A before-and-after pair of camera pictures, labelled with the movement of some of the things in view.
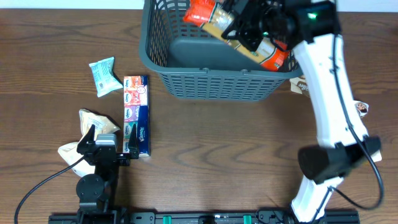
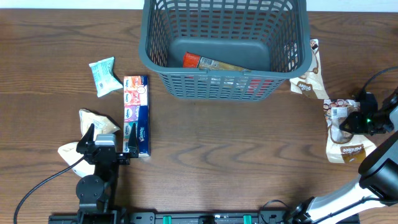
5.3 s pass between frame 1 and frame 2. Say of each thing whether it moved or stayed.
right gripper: moved
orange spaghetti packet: moved
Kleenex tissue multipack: stayed
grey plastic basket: stayed
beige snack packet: stayed
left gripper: stayed
